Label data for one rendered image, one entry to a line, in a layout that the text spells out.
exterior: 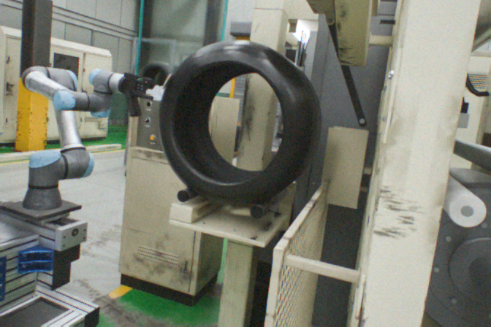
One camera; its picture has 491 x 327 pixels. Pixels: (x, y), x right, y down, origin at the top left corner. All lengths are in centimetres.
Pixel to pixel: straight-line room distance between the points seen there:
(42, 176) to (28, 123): 514
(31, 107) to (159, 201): 478
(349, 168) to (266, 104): 44
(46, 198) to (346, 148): 124
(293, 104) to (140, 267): 166
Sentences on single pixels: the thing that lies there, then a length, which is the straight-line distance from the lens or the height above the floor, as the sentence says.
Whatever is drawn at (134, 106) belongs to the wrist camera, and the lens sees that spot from 154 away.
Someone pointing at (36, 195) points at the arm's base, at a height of 78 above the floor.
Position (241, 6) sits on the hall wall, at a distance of 1175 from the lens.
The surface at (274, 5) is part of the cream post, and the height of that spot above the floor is 167.
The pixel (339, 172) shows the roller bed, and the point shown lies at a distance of 148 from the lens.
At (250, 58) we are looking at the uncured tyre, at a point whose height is 140.
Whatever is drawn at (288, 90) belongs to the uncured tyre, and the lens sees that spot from 117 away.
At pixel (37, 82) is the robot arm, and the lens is 178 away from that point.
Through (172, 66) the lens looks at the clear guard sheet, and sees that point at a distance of 224.
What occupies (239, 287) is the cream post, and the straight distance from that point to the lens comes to 181.
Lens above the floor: 127
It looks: 7 degrees down
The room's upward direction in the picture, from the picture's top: 7 degrees clockwise
